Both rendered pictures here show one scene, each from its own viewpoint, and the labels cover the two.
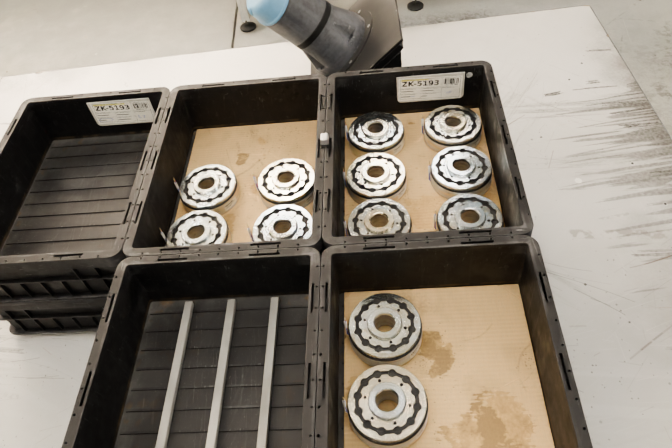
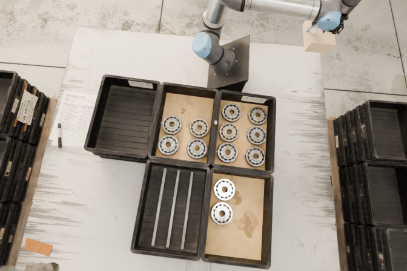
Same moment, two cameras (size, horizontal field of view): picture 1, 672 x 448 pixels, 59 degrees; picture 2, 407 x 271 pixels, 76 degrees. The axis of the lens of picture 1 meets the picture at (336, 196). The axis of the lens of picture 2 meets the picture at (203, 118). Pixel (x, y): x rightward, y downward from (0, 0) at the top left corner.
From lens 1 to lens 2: 67 cm
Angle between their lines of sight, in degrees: 24
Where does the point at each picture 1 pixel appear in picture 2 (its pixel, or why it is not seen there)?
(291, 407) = (194, 207)
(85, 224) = (127, 129)
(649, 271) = (303, 170)
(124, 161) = (139, 102)
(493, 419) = (248, 219)
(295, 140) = (202, 106)
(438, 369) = (237, 203)
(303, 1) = (214, 52)
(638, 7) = not seen: hidden behind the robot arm
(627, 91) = (319, 96)
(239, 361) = (180, 190)
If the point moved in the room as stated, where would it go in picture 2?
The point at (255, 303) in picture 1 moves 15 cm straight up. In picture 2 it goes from (185, 172) to (185, 167)
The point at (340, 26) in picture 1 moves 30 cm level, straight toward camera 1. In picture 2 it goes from (226, 60) to (225, 112)
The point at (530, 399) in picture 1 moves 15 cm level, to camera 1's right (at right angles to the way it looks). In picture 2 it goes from (259, 216) to (289, 215)
